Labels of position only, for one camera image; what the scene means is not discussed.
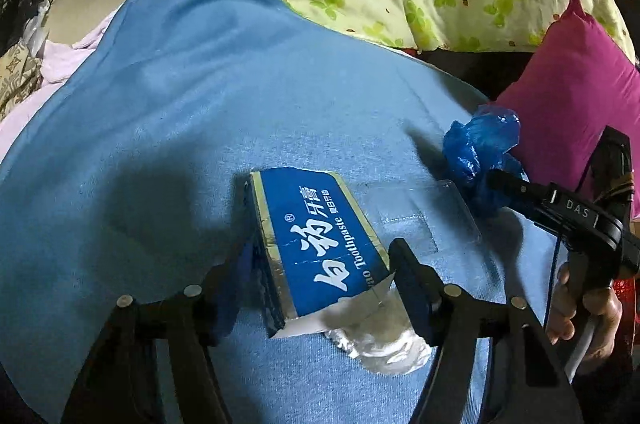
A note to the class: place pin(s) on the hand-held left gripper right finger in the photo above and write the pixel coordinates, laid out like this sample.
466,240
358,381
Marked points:
415,294

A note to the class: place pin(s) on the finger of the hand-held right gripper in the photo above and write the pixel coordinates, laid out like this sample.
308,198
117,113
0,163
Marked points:
515,188

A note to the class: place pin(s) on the blue toothpaste box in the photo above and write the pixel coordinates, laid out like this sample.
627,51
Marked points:
310,244

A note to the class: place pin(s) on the light blue blanket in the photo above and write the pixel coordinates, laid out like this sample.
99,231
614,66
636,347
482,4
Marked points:
175,129

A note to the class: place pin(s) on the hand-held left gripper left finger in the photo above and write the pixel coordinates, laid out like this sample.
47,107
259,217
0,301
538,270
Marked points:
237,289

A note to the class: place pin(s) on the blue plastic bag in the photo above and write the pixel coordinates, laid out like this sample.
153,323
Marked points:
475,144

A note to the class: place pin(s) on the beige patterned cloth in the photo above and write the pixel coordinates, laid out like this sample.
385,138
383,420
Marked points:
20,74

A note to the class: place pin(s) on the person's right hand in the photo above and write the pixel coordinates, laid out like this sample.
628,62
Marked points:
600,314

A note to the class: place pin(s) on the pale pink cloth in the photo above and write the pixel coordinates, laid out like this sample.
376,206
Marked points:
60,64

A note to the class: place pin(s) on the cream pillow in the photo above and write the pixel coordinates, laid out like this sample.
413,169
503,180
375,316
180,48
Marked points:
85,12

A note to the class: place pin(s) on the clear plastic packaging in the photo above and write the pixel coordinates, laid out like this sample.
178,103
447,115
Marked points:
425,214

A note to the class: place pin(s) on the white plastic wrap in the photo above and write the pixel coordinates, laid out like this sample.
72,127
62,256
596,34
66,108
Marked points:
380,344

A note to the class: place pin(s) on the magenta pillow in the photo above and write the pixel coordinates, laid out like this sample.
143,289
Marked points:
565,94

